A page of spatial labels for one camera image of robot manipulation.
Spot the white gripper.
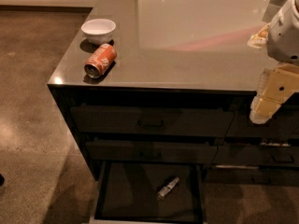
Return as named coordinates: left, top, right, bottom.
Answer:
left=247, top=0, right=299, bottom=124

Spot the top right drawer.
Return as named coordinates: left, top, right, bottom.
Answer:
left=226, top=106, right=299, bottom=140

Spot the middle right drawer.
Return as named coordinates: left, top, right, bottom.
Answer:
left=213, top=144, right=299, bottom=167

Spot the dark kitchen counter cabinet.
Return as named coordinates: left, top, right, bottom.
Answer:
left=49, top=0, right=299, bottom=224

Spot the bottom right drawer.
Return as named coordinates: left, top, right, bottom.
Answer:
left=204, top=167, right=299, bottom=187

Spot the top left drawer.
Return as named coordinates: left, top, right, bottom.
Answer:
left=70, top=105, right=234, bottom=137

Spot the middle left drawer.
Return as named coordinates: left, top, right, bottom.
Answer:
left=86, top=140, right=217, bottom=163

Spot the orange soda can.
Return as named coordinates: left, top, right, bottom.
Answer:
left=84, top=44, right=117, bottom=78

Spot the open bottom left drawer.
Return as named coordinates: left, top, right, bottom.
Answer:
left=88, top=161, right=207, bottom=224

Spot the white ceramic bowl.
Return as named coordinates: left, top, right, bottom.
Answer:
left=81, top=19, right=116, bottom=46

